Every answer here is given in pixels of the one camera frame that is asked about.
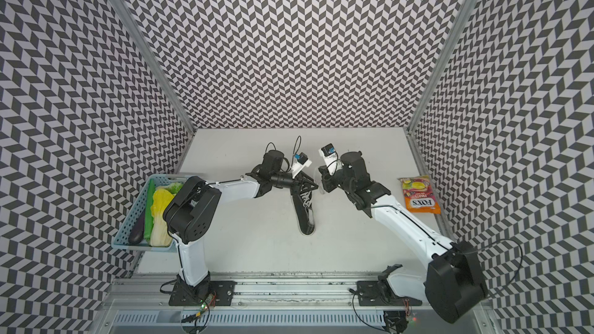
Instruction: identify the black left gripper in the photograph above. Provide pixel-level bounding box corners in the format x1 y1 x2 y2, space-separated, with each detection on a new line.
271 172 320 197

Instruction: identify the white shoelace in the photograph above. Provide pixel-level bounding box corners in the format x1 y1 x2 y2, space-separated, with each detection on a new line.
299 185 313 210

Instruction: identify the black canvas sneaker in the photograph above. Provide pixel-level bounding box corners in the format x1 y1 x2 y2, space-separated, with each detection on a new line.
290 189 316 236

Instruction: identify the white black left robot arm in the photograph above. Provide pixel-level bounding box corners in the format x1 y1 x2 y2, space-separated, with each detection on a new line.
163 149 319 288

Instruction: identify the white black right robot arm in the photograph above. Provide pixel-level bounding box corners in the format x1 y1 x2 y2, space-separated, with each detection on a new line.
319 144 489 323

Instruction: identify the orange candy bag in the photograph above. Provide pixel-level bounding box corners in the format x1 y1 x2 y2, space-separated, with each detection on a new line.
400 176 442 214

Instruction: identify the green toy lettuce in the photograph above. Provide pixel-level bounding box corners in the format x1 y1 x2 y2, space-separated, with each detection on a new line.
163 182 183 195

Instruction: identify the yellow toy cabbage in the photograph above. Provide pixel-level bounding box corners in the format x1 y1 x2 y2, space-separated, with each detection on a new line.
149 188 174 247

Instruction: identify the green toy cucumber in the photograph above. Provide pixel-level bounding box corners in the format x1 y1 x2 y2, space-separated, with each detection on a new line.
144 179 156 243

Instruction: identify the light blue plastic basket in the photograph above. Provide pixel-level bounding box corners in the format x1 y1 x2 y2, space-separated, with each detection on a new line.
111 173 191 252

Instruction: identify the purple toy eggplant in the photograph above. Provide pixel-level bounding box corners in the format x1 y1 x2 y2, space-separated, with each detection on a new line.
128 212 145 245

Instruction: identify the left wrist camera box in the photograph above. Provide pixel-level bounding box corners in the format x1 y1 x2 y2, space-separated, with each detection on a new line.
291 152 312 179

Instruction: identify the black left camera cable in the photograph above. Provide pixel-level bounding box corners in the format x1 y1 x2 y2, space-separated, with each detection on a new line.
264 135 303 161

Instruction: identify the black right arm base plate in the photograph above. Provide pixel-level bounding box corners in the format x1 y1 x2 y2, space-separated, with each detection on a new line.
352 264 423 307

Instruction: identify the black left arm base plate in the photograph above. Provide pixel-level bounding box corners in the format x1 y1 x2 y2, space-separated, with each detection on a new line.
169 277 237 308

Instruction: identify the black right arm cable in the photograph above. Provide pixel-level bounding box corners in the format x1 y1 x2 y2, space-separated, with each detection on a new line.
477 238 524 289

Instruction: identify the aluminium right corner post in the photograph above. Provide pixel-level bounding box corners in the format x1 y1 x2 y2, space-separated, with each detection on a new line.
407 0 478 136

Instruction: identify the aluminium corner post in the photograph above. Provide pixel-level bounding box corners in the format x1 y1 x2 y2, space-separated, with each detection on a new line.
407 0 478 136
108 0 196 133

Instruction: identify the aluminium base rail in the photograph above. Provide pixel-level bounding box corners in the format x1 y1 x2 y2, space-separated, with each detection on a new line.
90 272 501 333

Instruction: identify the aluminium left corner post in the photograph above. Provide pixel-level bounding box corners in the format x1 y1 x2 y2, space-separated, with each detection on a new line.
108 0 196 133

